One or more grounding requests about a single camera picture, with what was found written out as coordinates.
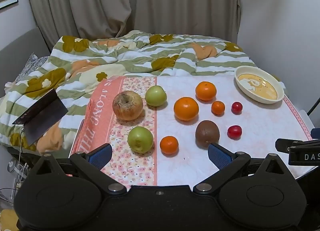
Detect small tangerine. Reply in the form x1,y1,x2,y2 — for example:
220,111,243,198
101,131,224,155
211,101,225,116
160,136,179,156

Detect green apple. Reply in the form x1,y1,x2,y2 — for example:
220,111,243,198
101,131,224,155
145,85,167,107
127,126,154,153

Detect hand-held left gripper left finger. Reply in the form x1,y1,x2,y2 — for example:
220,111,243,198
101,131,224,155
31,143,127,196

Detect large wrinkled apple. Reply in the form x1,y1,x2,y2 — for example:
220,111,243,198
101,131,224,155
112,91,144,121

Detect pink floral tablecloth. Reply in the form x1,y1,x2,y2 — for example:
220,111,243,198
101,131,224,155
71,75,315,186

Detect grey patterned pillow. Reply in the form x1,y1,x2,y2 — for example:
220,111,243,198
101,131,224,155
16,53,49,82

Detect medium orange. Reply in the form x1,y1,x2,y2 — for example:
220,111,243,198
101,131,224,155
195,81,217,101

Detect red cherry tomato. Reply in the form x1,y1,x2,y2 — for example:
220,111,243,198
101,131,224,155
227,125,242,140
231,102,243,115

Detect cream oval cartoon plate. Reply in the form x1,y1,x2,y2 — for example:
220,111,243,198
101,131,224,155
234,66,285,104

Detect red cherry tomato near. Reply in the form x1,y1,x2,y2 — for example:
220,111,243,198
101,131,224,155
227,125,242,140

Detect beige curtain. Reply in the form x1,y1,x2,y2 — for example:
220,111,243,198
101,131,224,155
25,0,242,42

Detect black cable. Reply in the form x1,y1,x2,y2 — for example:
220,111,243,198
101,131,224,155
307,93,320,117

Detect grey padded headboard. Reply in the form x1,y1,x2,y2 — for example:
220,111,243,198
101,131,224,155
0,26,50,89

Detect open laptop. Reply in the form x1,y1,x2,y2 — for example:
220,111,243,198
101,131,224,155
12,88,69,147

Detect white charging cable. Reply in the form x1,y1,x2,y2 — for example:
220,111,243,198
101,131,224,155
15,129,28,189

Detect large orange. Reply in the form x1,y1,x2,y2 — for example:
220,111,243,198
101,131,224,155
173,97,199,121

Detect brown kiwi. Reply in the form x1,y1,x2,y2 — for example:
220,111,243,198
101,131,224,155
195,120,220,147

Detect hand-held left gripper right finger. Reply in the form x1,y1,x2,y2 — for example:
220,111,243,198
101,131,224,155
193,143,297,194

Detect red cherry tomato far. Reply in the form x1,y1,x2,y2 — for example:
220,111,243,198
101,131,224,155
231,102,243,115

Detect green striped floral blanket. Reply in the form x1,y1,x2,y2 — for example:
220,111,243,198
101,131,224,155
0,30,259,158

